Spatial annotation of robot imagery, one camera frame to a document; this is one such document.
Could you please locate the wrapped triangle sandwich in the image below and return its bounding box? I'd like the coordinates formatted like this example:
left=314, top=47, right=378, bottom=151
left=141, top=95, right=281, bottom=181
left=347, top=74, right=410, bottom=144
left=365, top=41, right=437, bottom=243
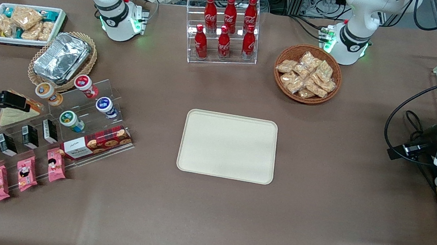
left=0, top=88, right=46, bottom=132

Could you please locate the beige plastic tray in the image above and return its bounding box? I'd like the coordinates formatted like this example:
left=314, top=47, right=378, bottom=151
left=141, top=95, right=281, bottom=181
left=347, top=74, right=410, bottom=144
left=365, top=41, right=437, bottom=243
left=175, top=107, right=282, bottom=186

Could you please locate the small black carton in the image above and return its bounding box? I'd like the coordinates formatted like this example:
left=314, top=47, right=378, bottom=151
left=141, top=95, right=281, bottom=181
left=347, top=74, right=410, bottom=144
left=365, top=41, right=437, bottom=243
left=19, top=124, right=41, bottom=150
left=40, top=118, right=61, bottom=144
left=0, top=133, right=20, bottom=157

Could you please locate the orange lid yogurt cup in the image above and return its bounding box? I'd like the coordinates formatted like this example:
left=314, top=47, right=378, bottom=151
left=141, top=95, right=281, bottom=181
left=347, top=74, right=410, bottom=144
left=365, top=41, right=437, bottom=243
left=33, top=81, right=65, bottom=108

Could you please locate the white rectangular bin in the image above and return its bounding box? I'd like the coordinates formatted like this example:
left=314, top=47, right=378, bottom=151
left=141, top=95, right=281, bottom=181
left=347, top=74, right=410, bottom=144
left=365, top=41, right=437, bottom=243
left=0, top=0, right=68, bottom=52

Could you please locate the green lid yogurt cup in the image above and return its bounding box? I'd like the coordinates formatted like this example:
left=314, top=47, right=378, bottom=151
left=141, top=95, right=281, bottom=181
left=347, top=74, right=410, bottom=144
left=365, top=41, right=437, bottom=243
left=58, top=109, right=87, bottom=134

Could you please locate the aluminium foil container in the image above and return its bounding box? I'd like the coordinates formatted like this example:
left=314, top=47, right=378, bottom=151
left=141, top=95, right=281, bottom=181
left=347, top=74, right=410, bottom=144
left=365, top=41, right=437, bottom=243
left=31, top=29, right=94, bottom=88

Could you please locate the red lid yogurt cup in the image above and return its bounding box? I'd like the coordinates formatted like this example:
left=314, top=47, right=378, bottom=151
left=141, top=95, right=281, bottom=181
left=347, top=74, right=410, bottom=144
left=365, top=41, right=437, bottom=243
left=72, top=74, right=101, bottom=100

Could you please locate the large tan cracker packet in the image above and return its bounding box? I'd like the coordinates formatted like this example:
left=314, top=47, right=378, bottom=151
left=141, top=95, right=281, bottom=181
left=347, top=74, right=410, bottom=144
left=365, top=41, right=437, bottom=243
left=10, top=5, right=44, bottom=32

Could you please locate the oval light wicker basket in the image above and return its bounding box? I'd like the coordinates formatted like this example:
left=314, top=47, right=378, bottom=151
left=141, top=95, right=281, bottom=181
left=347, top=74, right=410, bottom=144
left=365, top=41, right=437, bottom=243
left=25, top=26, right=100, bottom=97

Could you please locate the tan snack packet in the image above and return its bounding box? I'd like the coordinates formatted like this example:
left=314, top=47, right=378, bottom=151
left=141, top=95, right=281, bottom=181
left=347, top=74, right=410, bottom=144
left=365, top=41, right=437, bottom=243
left=303, top=78, right=330, bottom=99
left=292, top=63, right=312, bottom=80
left=299, top=50, right=324, bottom=71
left=275, top=58, right=299, bottom=75
left=279, top=71, right=307, bottom=96
left=297, top=87, right=317, bottom=101
left=318, top=78, right=337, bottom=93
left=314, top=59, right=335, bottom=83

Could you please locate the blue lid yogurt cup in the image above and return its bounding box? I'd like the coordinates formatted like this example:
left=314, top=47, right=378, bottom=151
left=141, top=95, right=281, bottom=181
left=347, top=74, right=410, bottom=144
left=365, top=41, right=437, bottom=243
left=94, top=96, right=120, bottom=120

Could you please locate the round brown wicker basket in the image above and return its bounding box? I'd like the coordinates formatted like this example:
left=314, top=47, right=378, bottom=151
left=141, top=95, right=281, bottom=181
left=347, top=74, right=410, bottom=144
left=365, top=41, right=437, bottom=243
left=269, top=40, right=346, bottom=109

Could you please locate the red tartan cookie box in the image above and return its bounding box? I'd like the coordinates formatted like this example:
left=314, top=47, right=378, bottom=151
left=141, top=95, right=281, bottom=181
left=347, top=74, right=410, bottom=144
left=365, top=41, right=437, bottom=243
left=58, top=117, right=135, bottom=169

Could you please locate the clear acrylic stepped stand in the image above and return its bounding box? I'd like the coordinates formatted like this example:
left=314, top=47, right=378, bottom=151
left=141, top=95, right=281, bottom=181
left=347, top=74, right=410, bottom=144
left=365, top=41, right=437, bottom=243
left=0, top=63, right=144, bottom=208

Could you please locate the red cola bottle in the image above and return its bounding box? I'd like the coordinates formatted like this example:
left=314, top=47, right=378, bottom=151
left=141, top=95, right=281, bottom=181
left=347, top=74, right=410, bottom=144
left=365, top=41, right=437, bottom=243
left=240, top=24, right=259, bottom=61
left=215, top=25, right=234, bottom=60
left=242, top=0, right=260, bottom=32
left=202, top=0, right=220, bottom=33
left=192, top=24, right=211, bottom=61
left=221, top=0, right=240, bottom=34

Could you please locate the clear acrylic bottle rack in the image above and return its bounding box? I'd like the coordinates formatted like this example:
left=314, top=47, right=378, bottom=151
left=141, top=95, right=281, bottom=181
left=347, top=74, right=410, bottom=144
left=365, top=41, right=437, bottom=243
left=179, top=0, right=265, bottom=72

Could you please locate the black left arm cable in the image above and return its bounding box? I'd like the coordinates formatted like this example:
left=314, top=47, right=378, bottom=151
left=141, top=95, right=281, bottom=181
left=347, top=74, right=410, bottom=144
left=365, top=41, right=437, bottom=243
left=381, top=70, right=437, bottom=167

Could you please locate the black cable bundle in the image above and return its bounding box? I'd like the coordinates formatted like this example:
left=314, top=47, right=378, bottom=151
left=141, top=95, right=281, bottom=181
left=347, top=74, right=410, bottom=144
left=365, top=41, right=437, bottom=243
left=397, top=110, right=437, bottom=179

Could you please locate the black base cable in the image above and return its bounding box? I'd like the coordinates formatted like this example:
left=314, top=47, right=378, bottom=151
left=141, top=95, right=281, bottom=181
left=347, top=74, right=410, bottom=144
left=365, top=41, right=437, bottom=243
left=284, top=14, right=330, bottom=42

